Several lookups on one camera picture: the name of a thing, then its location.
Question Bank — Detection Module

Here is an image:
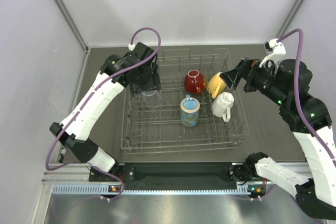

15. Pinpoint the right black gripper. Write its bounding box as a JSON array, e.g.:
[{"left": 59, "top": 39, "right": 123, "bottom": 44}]
[{"left": 219, "top": 57, "right": 288, "bottom": 106}]

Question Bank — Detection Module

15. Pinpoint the yellow mug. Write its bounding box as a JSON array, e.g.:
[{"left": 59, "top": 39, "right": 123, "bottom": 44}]
[{"left": 207, "top": 72, "right": 227, "bottom": 99}]

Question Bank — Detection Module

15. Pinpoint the clear glass cup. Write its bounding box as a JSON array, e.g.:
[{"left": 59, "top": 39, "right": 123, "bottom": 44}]
[{"left": 141, "top": 90, "right": 163, "bottom": 108}]

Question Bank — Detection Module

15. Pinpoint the red mug white inside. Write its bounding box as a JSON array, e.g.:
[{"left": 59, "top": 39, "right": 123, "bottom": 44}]
[{"left": 184, "top": 70, "right": 207, "bottom": 95}]

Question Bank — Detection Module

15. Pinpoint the blue patterned mug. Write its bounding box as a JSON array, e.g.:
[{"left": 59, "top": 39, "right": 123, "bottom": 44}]
[{"left": 180, "top": 94, "right": 200, "bottom": 127}]

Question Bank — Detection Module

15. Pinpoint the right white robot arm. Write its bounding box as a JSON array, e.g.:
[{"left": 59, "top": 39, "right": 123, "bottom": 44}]
[{"left": 220, "top": 58, "right": 335, "bottom": 220}]

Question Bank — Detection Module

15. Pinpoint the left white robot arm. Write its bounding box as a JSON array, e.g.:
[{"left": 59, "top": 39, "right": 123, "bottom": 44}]
[{"left": 49, "top": 42, "right": 160, "bottom": 180}]

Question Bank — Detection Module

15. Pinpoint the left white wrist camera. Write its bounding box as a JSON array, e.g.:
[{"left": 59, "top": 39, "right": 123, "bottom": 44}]
[{"left": 128, "top": 44, "right": 135, "bottom": 51}]

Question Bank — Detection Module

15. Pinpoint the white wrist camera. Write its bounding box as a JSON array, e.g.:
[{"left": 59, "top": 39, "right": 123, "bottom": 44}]
[
  {"left": 259, "top": 38, "right": 286, "bottom": 72},
  {"left": 128, "top": 44, "right": 135, "bottom": 51}
]

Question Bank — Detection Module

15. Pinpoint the grey wire dish rack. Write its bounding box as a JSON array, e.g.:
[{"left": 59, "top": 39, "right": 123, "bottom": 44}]
[{"left": 121, "top": 48, "right": 249, "bottom": 154}]

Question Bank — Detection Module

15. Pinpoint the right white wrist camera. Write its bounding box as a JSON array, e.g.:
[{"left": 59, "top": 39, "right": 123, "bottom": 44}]
[{"left": 259, "top": 38, "right": 286, "bottom": 72}]

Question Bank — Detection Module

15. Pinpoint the grey slotted cable duct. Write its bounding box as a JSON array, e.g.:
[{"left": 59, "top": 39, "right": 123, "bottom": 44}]
[{"left": 52, "top": 184, "right": 265, "bottom": 196}]

